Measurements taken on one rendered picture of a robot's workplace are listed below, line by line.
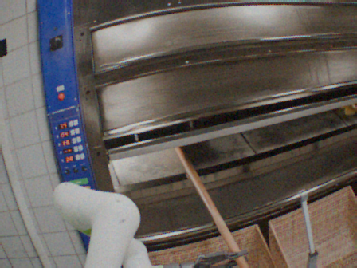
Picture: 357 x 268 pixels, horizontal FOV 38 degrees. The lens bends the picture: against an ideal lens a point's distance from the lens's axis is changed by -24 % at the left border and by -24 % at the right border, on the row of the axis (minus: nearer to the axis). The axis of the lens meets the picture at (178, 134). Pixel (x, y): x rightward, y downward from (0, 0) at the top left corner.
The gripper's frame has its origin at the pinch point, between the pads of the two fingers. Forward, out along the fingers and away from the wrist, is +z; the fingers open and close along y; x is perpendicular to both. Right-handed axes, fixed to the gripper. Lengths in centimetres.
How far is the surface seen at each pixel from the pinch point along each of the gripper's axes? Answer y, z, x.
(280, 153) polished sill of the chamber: 1, 39, -68
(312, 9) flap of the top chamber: -66, 70, -71
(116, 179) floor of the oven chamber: 1, -29, -79
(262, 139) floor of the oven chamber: 1, 36, -85
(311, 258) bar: 24.8, 37.1, -8.2
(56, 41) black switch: -72, -46, -61
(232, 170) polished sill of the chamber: 2, 16, -68
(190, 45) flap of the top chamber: -54, 6, -66
